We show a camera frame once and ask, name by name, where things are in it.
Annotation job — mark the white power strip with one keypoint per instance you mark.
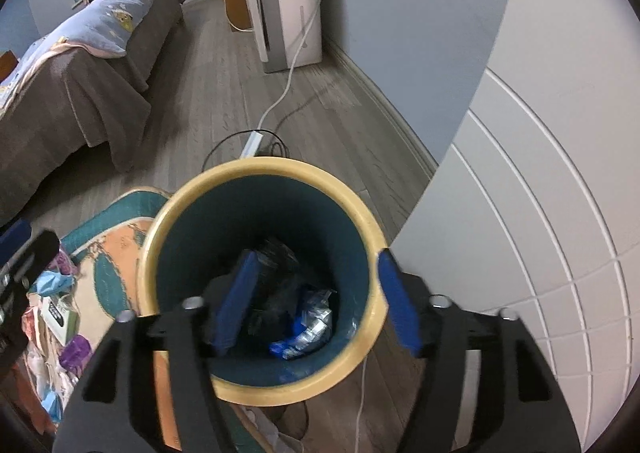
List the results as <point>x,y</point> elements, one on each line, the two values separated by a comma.
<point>252,145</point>

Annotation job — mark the white air purifier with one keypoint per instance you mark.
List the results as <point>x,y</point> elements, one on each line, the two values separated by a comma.
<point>295,3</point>

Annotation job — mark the teal orange patterned rug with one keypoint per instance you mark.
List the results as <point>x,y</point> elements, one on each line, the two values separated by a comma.
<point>115,263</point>

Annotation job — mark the white panelled wardrobe door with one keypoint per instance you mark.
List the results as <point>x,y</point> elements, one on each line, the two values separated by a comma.
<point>540,183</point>

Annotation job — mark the black plastic bag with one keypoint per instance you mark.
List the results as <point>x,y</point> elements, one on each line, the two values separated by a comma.
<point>280,300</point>

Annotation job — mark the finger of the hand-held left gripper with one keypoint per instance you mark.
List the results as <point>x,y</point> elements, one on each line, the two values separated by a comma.
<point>30,253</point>

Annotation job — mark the blue white packet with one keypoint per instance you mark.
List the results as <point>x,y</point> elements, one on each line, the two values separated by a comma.
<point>307,328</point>

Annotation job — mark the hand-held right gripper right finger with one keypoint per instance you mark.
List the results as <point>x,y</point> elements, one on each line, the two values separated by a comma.
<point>398,308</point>

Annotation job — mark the pile of assorted wrappers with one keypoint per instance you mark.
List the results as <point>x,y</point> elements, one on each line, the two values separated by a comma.
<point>60,318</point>

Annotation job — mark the bed with grey cover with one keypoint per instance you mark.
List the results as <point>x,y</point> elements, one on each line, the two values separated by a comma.
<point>75,98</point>

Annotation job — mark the yellow-rimmed teal trash bin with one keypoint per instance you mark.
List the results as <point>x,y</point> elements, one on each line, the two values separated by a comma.
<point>260,168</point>

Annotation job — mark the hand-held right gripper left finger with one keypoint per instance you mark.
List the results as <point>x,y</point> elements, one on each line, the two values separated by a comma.
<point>235,305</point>

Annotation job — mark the brown wooden furniture corner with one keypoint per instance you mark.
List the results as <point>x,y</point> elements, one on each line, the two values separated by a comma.
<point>6,67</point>

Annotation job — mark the light blue pillow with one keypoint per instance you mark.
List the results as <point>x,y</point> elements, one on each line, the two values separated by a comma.
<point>110,18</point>

